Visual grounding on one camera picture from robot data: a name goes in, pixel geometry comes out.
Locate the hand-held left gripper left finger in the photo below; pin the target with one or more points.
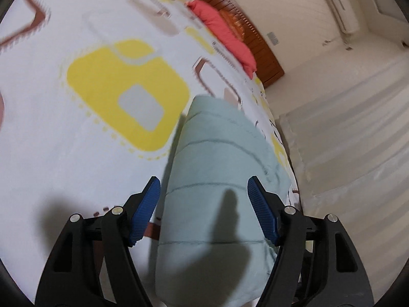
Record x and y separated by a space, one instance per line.
143 214

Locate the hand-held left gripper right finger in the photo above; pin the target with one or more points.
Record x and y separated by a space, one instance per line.
262 211

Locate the light green puffer jacket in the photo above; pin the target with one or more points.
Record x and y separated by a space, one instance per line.
214 166

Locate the bed with patterned sheet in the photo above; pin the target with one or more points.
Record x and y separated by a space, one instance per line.
80 140

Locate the cream curtain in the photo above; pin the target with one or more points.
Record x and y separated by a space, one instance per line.
351 153

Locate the wooden headboard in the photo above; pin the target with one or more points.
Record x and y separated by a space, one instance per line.
262 57

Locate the pink pillow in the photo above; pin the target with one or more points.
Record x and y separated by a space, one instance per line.
223 35

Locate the orange cushion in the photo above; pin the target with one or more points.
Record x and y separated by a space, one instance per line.
233 22

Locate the white air conditioner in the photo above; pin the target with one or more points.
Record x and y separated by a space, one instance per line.
338 3

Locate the wall switch panel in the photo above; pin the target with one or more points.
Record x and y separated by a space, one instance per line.
272 38

